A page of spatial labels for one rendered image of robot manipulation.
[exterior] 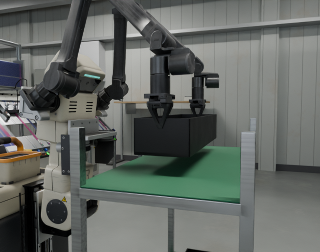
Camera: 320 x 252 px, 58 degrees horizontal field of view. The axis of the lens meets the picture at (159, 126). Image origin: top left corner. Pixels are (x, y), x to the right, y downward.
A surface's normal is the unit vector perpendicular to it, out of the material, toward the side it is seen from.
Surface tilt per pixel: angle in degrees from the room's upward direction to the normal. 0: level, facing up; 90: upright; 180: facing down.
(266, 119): 90
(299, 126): 90
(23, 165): 92
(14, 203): 90
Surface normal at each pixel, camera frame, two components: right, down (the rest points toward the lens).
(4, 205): 0.95, 0.02
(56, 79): -0.47, -0.18
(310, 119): -0.33, 0.06
